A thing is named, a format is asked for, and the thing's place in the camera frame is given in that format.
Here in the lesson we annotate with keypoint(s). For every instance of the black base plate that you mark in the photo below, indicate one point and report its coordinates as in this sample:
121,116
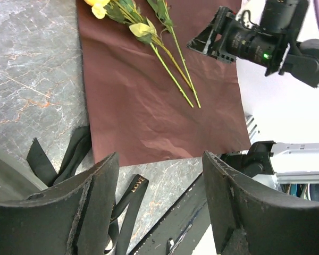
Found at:
181,227

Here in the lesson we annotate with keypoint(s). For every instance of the yellow rose stem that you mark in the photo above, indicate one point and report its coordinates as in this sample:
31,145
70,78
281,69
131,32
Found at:
129,14

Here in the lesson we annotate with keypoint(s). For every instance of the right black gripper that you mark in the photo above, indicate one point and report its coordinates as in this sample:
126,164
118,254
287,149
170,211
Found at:
236,39

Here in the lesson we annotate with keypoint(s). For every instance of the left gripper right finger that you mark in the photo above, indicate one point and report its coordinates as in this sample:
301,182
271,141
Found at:
248,217

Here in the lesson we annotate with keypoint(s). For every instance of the red wrapping paper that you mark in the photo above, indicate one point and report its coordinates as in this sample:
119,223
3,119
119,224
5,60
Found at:
134,106

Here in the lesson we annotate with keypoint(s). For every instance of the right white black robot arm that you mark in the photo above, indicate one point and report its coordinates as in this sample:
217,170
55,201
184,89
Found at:
265,33

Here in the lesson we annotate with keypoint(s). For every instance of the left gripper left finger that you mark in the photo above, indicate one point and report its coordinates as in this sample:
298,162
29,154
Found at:
39,224

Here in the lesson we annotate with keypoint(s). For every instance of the dark green tray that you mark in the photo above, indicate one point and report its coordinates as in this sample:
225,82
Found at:
17,181

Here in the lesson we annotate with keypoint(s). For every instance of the black ribbon with gold text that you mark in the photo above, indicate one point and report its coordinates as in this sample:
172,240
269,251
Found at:
100,224

